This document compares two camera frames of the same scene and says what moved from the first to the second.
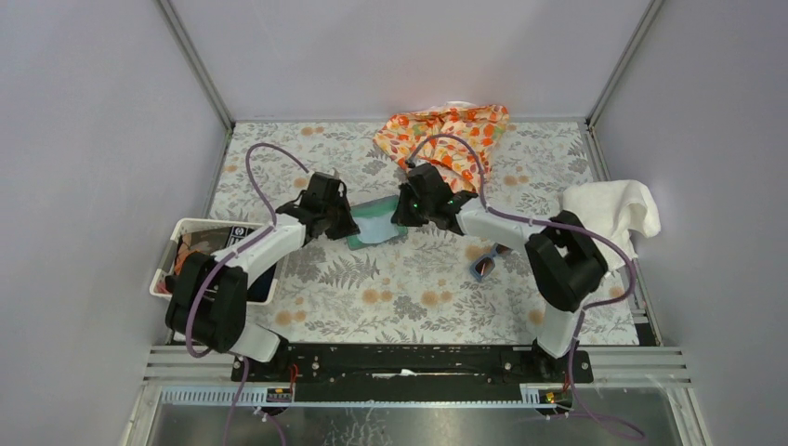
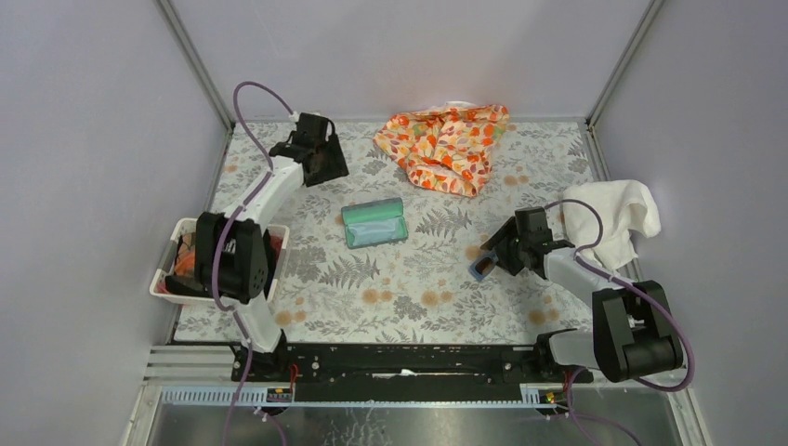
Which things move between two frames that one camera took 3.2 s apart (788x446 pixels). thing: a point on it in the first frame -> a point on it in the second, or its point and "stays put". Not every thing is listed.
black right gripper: x=402 y=216 -> x=508 y=230
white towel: x=615 y=208 stays put
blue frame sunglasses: x=481 y=268 stays put
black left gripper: x=348 y=229 -> x=334 y=168
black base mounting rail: x=414 y=372 stays put
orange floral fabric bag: x=482 y=124 stays put
